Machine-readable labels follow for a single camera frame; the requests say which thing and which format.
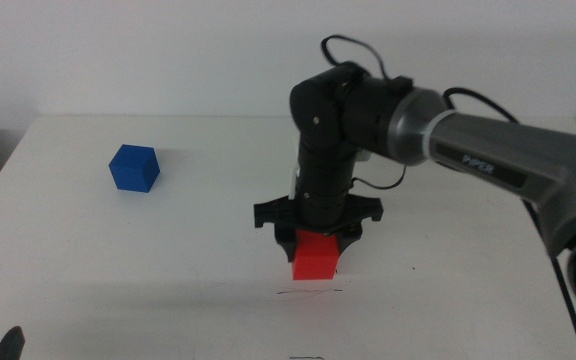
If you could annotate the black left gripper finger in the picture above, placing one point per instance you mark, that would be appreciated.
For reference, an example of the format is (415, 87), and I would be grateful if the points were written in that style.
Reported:
(10, 346)

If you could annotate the blue cube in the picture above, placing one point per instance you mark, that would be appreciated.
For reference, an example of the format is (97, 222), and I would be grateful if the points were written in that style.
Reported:
(133, 170)

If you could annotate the red cube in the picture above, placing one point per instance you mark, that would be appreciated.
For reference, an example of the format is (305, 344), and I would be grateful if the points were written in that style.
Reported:
(314, 257)

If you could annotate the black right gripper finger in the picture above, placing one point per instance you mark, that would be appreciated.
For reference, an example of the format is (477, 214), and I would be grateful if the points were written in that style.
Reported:
(285, 247)
(345, 242)

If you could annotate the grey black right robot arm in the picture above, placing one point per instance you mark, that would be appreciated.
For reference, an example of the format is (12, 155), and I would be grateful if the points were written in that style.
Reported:
(493, 150)

